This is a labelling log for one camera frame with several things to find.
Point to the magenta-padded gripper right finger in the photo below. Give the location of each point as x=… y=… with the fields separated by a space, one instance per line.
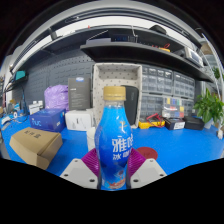
x=148 y=171

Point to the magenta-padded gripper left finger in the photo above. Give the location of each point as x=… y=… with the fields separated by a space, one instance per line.
x=76 y=171

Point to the blue drink bottle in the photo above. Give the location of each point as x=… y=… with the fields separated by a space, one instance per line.
x=113 y=140

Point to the brown cardboard box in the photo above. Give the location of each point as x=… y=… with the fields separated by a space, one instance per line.
x=35 y=145

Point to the yellow multimeter with red leads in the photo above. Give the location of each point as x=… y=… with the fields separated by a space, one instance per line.
x=150 y=122

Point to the small white box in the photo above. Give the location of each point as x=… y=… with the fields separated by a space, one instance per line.
x=78 y=120

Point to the blue cardboard box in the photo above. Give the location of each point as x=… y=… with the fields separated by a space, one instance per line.
x=48 y=120

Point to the black case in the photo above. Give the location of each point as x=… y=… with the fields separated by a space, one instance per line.
x=193 y=123

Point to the clear organizer with coloured parts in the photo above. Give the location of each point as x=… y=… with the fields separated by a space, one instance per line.
x=173 y=106

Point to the black rectangular speaker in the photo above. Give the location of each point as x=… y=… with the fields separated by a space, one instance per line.
x=132 y=103

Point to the dark grey flat box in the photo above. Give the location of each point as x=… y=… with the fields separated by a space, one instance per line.
x=79 y=95

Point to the purple plastic bag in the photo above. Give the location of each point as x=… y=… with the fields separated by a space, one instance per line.
x=56 y=97

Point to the green potted plant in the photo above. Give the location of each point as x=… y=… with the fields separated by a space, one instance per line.
x=210 y=106

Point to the grey small-parts drawer cabinet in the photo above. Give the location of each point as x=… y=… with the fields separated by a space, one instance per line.
x=184 y=86
x=156 y=81

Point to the white dotted fabric bin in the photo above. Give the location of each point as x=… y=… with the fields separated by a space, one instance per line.
x=115 y=75

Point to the teal plastic bin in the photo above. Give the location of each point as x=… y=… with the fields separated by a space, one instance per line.
x=20 y=75

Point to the dark overhead shelf unit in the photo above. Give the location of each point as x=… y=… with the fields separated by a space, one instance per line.
x=133 y=51

